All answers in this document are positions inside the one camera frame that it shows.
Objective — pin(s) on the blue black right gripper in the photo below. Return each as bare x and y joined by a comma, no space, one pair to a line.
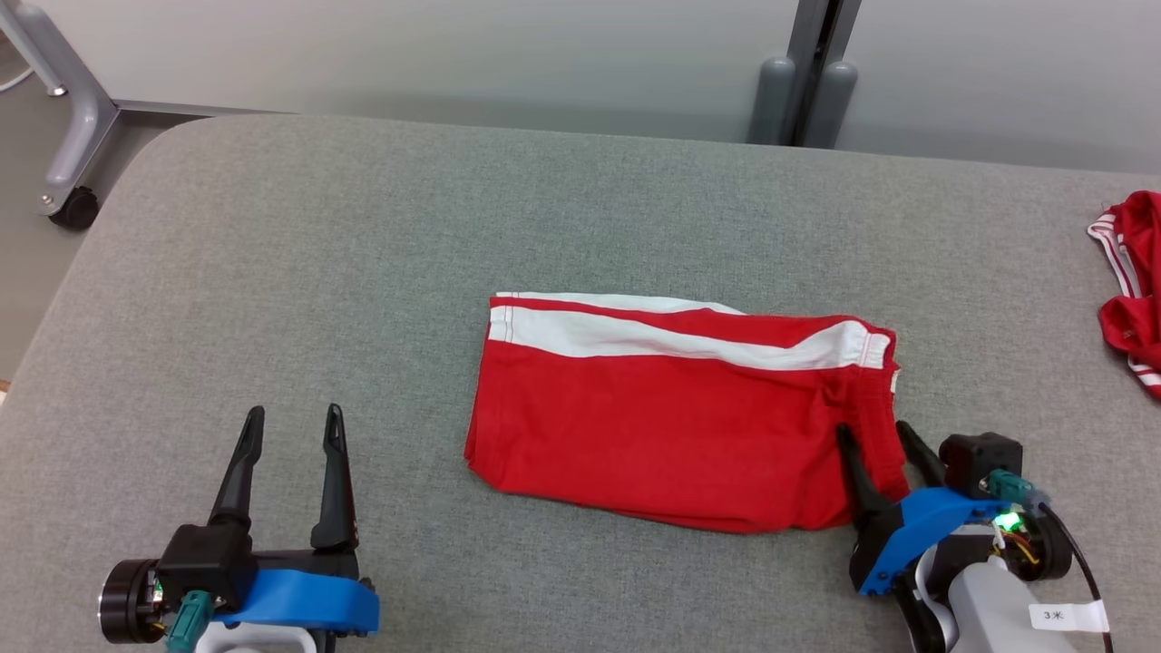
916,531

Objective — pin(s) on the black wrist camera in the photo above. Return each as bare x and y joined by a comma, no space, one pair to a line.
980,458
195,562

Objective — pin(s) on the red jersey with black number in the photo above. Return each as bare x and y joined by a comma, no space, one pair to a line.
1138,317

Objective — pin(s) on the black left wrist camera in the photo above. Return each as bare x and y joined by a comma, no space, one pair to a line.
195,562

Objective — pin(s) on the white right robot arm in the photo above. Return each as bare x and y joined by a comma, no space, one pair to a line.
989,608

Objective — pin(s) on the grey wheeled cart leg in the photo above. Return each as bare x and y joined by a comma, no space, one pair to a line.
77,118

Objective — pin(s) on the black caster wheel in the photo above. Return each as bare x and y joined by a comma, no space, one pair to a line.
74,209

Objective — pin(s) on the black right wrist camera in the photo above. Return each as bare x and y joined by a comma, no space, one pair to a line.
980,458

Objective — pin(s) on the red shorts with white stripe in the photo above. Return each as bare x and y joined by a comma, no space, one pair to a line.
653,426

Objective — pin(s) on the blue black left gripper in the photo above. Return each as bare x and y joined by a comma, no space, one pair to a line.
299,603

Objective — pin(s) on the grey partition post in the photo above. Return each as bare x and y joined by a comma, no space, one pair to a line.
803,91

